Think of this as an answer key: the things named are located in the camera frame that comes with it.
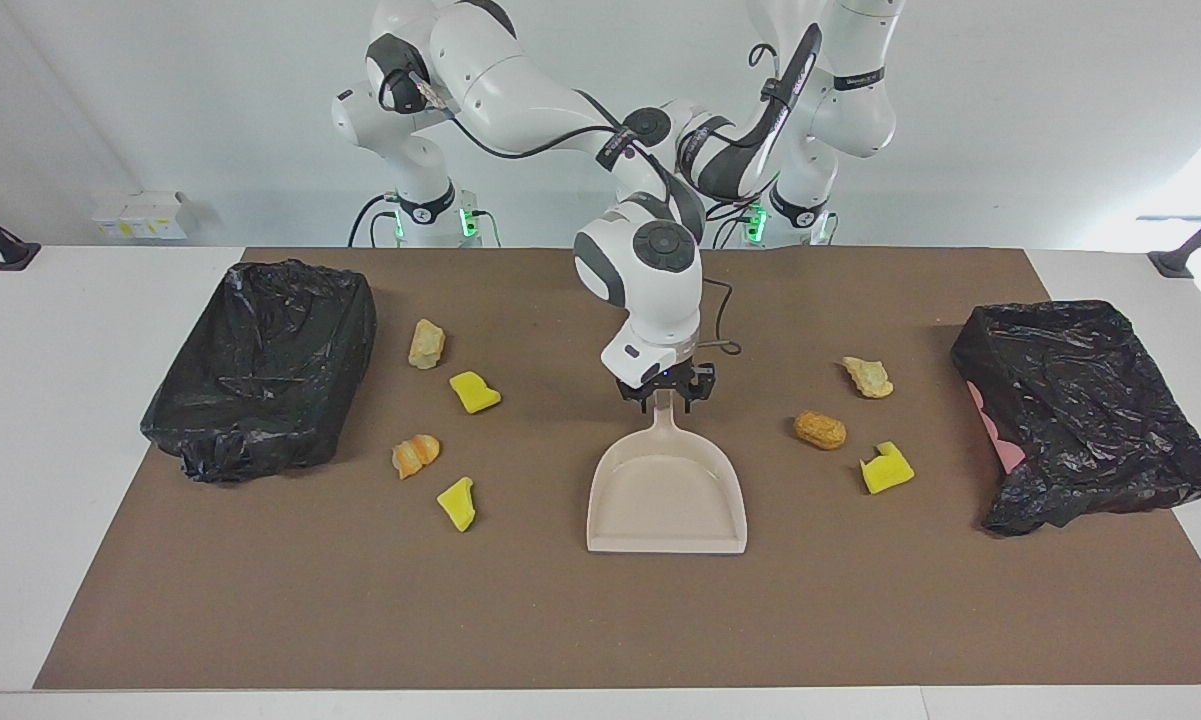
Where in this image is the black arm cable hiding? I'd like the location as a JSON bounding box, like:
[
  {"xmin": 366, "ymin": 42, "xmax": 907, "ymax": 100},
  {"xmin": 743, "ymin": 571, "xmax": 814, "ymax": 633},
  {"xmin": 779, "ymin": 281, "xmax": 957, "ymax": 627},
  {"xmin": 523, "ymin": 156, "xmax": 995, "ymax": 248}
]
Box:
[
  {"xmin": 748, "ymin": 25, "xmax": 823, "ymax": 141},
  {"xmin": 378, "ymin": 68, "xmax": 743, "ymax": 357}
]

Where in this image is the striped orange toy croissant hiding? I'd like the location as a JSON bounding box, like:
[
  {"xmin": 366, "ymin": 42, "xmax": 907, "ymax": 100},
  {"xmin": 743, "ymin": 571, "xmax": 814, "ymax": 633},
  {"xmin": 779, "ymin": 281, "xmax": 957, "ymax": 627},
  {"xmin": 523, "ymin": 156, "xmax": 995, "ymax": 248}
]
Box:
[{"xmin": 391, "ymin": 434, "xmax": 442, "ymax": 480}]

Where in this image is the pale toy dumpling piece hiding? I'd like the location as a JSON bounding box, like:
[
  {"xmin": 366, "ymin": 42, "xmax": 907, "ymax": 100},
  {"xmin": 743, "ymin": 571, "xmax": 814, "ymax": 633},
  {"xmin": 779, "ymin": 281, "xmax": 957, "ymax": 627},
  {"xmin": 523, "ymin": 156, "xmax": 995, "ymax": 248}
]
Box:
[{"xmin": 407, "ymin": 318, "xmax": 448, "ymax": 371}]

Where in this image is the ridged yellow sponge piece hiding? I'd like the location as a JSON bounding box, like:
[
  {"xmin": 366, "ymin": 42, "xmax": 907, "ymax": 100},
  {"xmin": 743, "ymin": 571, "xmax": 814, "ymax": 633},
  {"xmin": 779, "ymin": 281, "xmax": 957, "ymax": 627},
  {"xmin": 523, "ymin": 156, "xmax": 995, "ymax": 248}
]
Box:
[{"xmin": 448, "ymin": 370, "xmax": 503, "ymax": 415}]

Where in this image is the black trash bag over pink bin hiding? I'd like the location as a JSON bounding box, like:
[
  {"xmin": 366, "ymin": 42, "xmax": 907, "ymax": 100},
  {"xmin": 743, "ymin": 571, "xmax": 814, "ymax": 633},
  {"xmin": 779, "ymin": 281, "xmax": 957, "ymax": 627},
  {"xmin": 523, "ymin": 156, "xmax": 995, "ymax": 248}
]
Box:
[{"xmin": 950, "ymin": 300, "xmax": 1201, "ymax": 538}]

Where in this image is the notched yellow sponge piece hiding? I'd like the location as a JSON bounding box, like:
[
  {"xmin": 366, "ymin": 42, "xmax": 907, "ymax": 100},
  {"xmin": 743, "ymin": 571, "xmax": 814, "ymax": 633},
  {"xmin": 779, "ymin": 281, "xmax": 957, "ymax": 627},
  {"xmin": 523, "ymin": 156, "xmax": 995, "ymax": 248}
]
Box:
[{"xmin": 860, "ymin": 440, "xmax": 916, "ymax": 496}]

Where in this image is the pink plastic bin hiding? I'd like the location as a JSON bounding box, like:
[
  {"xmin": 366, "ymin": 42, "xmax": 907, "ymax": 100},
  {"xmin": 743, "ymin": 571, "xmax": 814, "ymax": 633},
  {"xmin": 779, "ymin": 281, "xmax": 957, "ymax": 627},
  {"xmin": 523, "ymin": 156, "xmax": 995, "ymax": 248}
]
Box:
[{"xmin": 968, "ymin": 383, "xmax": 1027, "ymax": 476}]

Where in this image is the wedge yellow sponge piece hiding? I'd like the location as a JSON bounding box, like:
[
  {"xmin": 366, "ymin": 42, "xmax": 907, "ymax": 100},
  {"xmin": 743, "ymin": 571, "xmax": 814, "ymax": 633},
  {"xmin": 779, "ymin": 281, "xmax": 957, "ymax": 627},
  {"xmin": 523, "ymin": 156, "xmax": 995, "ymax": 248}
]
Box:
[{"xmin": 436, "ymin": 476, "xmax": 478, "ymax": 533}]

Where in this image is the black base power cable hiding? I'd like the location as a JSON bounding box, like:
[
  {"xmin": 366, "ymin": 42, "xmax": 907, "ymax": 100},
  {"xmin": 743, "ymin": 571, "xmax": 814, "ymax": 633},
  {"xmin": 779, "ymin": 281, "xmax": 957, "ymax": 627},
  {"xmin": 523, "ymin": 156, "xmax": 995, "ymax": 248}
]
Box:
[{"xmin": 348, "ymin": 193, "xmax": 402, "ymax": 248}]

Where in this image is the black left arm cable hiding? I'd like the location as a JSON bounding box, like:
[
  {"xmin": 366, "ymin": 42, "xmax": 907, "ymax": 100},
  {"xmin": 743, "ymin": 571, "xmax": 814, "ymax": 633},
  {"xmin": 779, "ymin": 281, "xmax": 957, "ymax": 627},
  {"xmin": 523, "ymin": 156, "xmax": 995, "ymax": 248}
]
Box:
[{"xmin": 748, "ymin": 25, "xmax": 823, "ymax": 141}]

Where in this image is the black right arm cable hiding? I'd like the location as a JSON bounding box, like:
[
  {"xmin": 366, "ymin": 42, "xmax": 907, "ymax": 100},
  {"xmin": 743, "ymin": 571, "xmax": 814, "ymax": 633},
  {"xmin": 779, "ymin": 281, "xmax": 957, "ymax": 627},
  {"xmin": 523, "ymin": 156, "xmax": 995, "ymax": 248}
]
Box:
[{"xmin": 378, "ymin": 68, "xmax": 743, "ymax": 357}]

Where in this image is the brown table mat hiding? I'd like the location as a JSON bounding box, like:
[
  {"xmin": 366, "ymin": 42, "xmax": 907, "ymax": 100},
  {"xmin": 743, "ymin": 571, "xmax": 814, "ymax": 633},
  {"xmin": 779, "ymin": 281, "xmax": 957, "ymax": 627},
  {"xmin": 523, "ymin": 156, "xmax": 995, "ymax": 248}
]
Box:
[{"xmin": 33, "ymin": 247, "xmax": 1201, "ymax": 691}]

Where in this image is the brown toy bread roll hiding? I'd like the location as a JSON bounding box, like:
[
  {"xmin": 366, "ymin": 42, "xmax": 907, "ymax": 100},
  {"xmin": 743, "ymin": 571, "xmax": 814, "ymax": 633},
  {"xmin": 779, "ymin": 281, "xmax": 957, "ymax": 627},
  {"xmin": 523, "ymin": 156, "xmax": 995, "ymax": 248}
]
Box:
[{"xmin": 793, "ymin": 410, "xmax": 848, "ymax": 451}]

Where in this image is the tan toy pastry piece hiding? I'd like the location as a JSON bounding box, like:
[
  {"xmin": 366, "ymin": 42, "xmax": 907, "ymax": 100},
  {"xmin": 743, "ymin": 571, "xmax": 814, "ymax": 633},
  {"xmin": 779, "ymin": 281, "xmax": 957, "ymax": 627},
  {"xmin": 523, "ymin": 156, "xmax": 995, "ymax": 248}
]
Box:
[{"xmin": 841, "ymin": 356, "xmax": 895, "ymax": 400}]

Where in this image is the large white wall box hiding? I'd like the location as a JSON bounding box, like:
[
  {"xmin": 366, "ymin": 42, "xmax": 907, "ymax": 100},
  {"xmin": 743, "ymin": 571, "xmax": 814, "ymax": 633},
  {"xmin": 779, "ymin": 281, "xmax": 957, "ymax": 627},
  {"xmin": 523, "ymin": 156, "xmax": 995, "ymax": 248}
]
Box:
[{"xmin": 120, "ymin": 190, "xmax": 194, "ymax": 241}]

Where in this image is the black trash bag lined bin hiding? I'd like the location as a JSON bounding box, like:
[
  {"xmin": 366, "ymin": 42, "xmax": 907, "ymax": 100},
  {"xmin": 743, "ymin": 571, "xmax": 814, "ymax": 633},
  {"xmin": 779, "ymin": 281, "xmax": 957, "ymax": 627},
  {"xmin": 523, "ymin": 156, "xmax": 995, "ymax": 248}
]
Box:
[{"xmin": 140, "ymin": 259, "xmax": 378, "ymax": 485}]

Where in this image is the beige plastic dustpan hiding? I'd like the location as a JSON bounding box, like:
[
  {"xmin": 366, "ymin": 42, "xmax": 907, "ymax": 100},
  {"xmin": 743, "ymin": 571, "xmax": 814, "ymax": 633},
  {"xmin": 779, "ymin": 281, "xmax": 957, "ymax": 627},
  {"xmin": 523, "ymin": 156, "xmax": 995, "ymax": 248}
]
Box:
[{"xmin": 586, "ymin": 388, "xmax": 749, "ymax": 555}]

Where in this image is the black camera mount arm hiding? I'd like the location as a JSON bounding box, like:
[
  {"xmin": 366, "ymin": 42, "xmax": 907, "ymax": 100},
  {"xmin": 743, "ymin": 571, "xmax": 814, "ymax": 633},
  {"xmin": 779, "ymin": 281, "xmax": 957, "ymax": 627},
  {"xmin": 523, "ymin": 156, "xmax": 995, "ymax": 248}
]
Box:
[
  {"xmin": 0, "ymin": 192, "xmax": 42, "ymax": 272},
  {"xmin": 1148, "ymin": 195, "xmax": 1201, "ymax": 279}
]

